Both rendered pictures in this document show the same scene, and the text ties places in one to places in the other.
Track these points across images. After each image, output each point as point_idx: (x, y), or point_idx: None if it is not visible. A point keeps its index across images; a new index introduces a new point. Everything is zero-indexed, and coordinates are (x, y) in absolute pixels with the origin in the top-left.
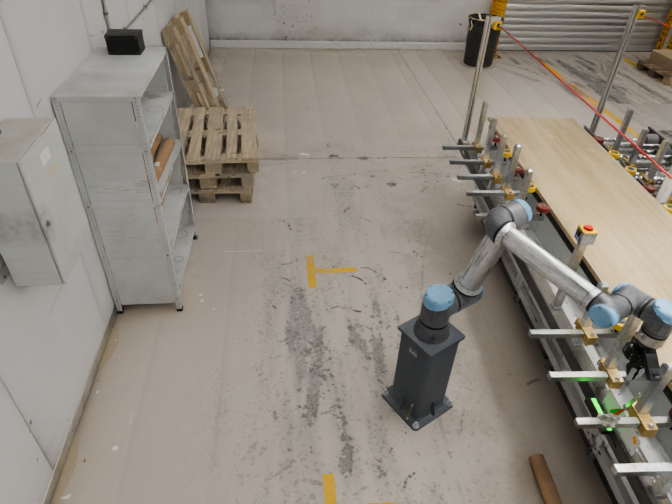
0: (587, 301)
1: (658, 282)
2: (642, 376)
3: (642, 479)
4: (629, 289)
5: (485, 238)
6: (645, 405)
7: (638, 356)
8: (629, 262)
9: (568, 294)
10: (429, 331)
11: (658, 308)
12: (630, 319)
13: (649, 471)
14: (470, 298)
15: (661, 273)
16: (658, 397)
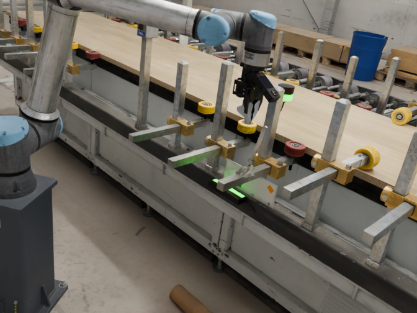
0: (192, 20)
1: (215, 81)
2: (246, 140)
3: (292, 221)
4: (222, 10)
5: (44, 27)
6: (268, 146)
7: (251, 85)
8: None
9: (168, 24)
10: (8, 181)
11: (257, 13)
12: (223, 72)
13: (313, 181)
14: (49, 125)
15: (213, 76)
16: None
